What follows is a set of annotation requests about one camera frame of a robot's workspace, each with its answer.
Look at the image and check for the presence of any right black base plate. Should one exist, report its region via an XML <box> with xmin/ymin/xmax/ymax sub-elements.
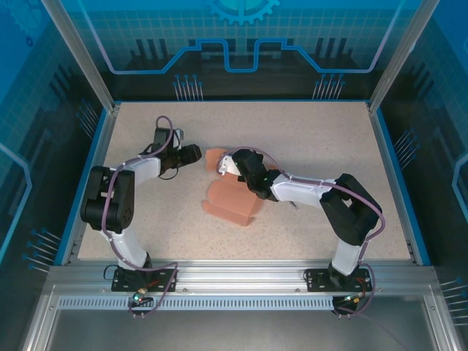
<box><xmin>302</xmin><ymin>268</ymin><xmax>373</xmax><ymax>293</ymax></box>

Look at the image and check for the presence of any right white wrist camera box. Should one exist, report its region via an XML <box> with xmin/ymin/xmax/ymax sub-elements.
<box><xmin>218</xmin><ymin>154</ymin><xmax>241</xmax><ymax>176</ymax></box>

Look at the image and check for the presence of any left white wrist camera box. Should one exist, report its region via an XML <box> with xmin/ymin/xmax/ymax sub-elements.
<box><xmin>171</xmin><ymin>127</ymin><xmax>185</xmax><ymax>151</ymax></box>

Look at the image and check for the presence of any aluminium mounting rail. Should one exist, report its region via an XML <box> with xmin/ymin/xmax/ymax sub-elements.
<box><xmin>47</xmin><ymin>260</ymin><xmax>439</xmax><ymax>297</ymax></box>

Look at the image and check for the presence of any slotted grey cable duct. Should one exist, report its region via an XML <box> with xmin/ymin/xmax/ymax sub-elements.
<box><xmin>57</xmin><ymin>296</ymin><xmax>336</xmax><ymax>311</ymax></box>

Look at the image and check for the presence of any left cable connector green light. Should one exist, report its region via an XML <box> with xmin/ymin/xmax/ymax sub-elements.
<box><xmin>132</xmin><ymin>288</ymin><xmax>153</xmax><ymax>306</ymax></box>

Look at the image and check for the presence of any left aluminium frame post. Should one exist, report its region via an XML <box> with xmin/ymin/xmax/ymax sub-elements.
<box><xmin>40</xmin><ymin>0</ymin><xmax>121</xmax><ymax>114</ymax></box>

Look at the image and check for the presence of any cable connector green light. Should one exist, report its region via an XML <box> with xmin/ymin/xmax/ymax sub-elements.
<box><xmin>132</xmin><ymin>288</ymin><xmax>153</xmax><ymax>306</ymax></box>
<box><xmin>341</xmin><ymin>292</ymin><xmax>369</xmax><ymax>306</ymax></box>

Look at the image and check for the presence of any aluminium frame post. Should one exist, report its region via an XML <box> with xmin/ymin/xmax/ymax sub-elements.
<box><xmin>40</xmin><ymin>0</ymin><xmax>121</xmax><ymax>114</ymax></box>
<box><xmin>366</xmin><ymin>0</ymin><xmax>442</xmax><ymax>114</ymax></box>

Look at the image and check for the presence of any right aluminium frame post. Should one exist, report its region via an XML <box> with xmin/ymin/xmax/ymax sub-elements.
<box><xmin>366</xmin><ymin>0</ymin><xmax>442</xmax><ymax>114</ymax></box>

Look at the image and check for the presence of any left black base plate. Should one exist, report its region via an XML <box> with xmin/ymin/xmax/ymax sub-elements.
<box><xmin>111</xmin><ymin>268</ymin><xmax>179</xmax><ymax>293</ymax></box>

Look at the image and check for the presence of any left aluminium table side rail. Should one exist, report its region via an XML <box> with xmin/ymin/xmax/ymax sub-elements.
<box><xmin>60</xmin><ymin>104</ymin><xmax>121</xmax><ymax>266</ymax></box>

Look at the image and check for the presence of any right aluminium table side rail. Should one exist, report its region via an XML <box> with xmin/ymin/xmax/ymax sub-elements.
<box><xmin>366</xmin><ymin>102</ymin><xmax>420</xmax><ymax>265</ymax></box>

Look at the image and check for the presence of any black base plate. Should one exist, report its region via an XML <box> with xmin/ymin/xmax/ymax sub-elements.
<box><xmin>111</xmin><ymin>268</ymin><xmax>179</xmax><ymax>293</ymax></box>
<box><xmin>302</xmin><ymin>268</ymin><xmax>373</xmax><ymax>293</ymax></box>

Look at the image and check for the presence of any right cable connector green light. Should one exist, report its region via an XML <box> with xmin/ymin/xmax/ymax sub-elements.
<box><xmin>341</xmin><ymin>292</ymin><xmax>369</xmax><ymax>306</ymax></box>

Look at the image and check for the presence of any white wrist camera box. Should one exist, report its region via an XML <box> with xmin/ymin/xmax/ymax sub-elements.
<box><xmin>218</xmin><ymin>154</ymin><xmax>241</xmax><ymax>176</ymax></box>
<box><xmin>171</xmin><ymin>127</ymin><xmax>185</xmax><ymax>151</ymax></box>

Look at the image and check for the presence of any aluminium table side rail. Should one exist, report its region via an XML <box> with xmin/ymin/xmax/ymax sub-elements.
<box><xmin>366</xmin><ymin>102</ymin><xmax>420</xmax><ymax>265</ymax></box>
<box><xmin>60</xmin><ymin>104</ymin><xmax>121</xmax><ymax>266</ymax></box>

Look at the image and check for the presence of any orange paper box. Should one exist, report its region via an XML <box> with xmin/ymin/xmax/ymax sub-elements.
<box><xmin>201</xmin><ymin>147</ymin><xmax>279</xmax><ymax>228</ymax></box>

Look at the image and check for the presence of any grey metal sheet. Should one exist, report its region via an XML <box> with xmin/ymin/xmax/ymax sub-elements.
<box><xmin>47</xmin><ymin>310</ymin><xmax>436</xmax><ymax>351</ymax></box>

